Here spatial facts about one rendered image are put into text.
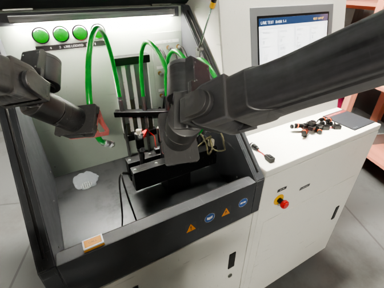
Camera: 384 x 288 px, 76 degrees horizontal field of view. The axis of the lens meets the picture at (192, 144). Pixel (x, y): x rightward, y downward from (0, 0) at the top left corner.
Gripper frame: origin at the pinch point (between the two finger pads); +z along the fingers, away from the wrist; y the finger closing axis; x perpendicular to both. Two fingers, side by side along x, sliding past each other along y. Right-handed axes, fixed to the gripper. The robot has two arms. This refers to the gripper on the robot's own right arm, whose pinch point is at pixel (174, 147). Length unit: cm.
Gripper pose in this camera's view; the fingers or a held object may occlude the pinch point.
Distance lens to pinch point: 55.8
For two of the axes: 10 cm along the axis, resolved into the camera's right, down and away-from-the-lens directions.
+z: -1.6, 2.4, 9.6
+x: -9.7, 1.3, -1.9
